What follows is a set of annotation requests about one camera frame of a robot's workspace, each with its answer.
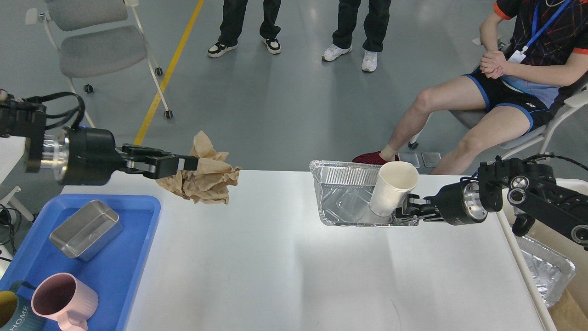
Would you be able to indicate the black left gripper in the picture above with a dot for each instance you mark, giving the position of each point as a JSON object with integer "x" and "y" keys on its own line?
{"x": 88, "y": 157}

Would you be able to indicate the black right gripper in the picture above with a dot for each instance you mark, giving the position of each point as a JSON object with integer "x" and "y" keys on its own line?
{"x": 456, "y": 204}

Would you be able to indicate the white paper cup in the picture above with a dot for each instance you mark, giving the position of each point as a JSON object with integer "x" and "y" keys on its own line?
{"x": 395, "y": 181}

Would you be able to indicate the brown paper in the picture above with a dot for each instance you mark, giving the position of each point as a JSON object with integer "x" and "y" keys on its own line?
{"x": 208, "y": 184}

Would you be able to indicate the aluminium foil tray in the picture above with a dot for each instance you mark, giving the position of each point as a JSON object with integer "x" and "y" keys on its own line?
{"x": 343, "y": 192}

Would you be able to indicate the small steel tray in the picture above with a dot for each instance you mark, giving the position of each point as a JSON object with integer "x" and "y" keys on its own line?
{"x": 87, "y": 231}

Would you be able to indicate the pink ribbed mug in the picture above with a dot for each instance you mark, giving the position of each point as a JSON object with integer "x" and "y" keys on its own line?
{"x": 66, "y": 300}

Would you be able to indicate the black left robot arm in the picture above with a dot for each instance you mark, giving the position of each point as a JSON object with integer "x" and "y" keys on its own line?
{"x": 33, "y": 118}

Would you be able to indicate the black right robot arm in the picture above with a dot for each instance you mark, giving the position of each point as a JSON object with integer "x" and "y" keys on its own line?
{"x": 532, "y": 190}

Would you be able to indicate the white chair under person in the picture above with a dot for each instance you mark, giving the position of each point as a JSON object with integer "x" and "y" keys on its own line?
{"x": 543, "y": 134}

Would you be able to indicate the blue plastic tray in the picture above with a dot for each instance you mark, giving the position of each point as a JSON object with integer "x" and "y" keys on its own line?
{"x": 114, "y": 273}

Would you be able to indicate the grey rolling chair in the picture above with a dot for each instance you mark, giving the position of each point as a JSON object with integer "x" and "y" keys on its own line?
{"x": 98, "y": 53}

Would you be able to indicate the white side table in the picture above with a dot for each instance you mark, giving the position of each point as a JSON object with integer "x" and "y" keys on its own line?
{"x": 11, "y": 151}

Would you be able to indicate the foil tray in bin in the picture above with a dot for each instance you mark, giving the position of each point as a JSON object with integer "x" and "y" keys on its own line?
{"x": 551, "y": 271}

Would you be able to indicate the seated person in shorts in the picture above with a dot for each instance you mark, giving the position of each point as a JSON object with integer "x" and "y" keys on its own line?
{"x": 536, "y": 53}

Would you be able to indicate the dark blue home mug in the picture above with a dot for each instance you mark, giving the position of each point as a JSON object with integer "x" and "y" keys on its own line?
{"x": 16, "y": 312}

